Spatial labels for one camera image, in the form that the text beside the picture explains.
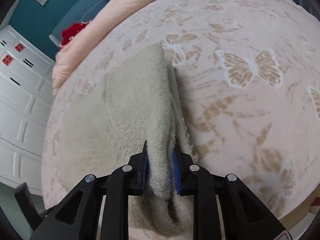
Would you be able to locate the pink butterfly bed sheet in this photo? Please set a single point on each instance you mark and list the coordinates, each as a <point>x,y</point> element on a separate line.
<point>237,110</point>

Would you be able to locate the red cloth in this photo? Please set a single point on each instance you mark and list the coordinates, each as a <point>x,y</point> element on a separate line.
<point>72,32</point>

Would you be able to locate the teal upholstered headboard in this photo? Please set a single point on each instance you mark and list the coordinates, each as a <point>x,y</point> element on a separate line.
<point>82,7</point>

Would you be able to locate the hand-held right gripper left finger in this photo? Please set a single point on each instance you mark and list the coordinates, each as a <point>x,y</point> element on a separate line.
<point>145,166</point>

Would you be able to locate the dark bed frame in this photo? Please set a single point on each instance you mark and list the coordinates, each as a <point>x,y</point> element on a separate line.
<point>26,202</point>

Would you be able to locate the beige knit sweater black hearts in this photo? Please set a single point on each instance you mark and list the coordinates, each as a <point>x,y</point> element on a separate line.
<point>135,110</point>

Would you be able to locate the pink duvet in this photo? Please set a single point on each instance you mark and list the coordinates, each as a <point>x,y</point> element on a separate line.
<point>105,30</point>

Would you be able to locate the red paper wardrobe decoration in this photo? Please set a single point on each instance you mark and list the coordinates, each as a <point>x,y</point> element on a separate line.
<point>19,47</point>
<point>7,59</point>

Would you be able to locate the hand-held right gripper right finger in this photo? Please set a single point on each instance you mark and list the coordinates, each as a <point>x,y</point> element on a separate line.
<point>176,171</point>

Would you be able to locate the white wardrobe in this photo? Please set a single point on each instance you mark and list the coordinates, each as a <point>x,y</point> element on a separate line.
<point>22,120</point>

